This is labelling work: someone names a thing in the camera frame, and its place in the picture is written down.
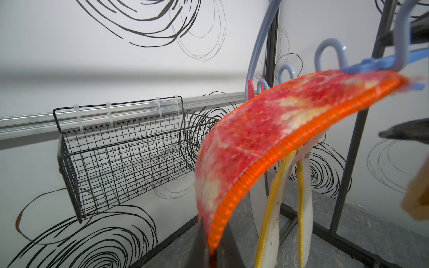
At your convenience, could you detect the light blue clip hanger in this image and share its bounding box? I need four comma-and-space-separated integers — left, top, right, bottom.
244, 0, 429, 101

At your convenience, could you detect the red clothespin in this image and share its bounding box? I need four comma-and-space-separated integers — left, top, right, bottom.
247, 79, 255, 100

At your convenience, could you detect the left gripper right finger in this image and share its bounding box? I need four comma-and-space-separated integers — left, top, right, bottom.
217, 224, 246, 268

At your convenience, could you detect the white orange-edged insole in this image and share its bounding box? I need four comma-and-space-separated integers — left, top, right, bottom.
195, 70, 411, 253

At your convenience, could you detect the yellow clothespin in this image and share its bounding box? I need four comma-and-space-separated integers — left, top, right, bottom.
401, 157, 429, 221

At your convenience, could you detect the black garment rack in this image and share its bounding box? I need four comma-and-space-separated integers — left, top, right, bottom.
261, 0, 403, 268

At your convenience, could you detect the black wire basket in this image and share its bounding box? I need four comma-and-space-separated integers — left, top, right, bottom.
53, 96, 218, 222

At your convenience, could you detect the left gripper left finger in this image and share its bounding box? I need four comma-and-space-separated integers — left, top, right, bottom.
184, 217, 210, 268

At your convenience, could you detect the yellow felt insole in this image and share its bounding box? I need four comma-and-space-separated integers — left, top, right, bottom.
297, 133, 325, 268

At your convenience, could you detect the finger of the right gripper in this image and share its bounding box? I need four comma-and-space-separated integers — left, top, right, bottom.
378, 11, 429, 48
378, 118, 429, 145

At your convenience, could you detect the blue clothespin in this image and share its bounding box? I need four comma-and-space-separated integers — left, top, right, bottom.
338, 46, 429, 98

